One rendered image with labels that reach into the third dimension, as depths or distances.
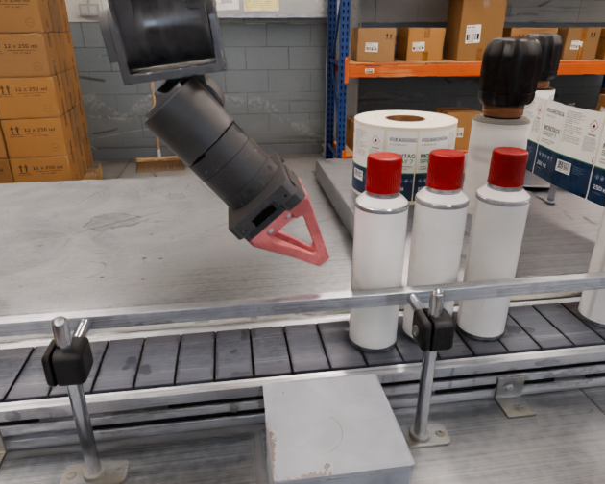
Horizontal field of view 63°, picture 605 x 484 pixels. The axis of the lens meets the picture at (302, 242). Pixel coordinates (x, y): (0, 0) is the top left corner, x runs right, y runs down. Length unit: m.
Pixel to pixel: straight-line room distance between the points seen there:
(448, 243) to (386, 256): 0.06
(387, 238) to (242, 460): 0.24
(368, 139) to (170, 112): 0.60
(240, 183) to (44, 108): 3.24
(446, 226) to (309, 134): 4.51
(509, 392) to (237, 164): 0.37
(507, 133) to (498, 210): 0.30
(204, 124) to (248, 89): 4.45
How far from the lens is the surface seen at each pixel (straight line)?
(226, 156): 0.41
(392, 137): 0.93
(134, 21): 0.40
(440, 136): 0.95
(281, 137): 4.95
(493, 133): 0.80
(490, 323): 0.57
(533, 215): 0.98
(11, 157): 3.75
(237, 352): 0.53
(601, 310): 0.65
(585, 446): 0.57
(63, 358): 0.42
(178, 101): 0.41
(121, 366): 0.54
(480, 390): 0.57
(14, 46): 3.61
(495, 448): 0.53
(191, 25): 0.40
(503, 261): 0.54
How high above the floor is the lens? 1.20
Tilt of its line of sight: 24 degrees down
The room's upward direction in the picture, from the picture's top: straight up
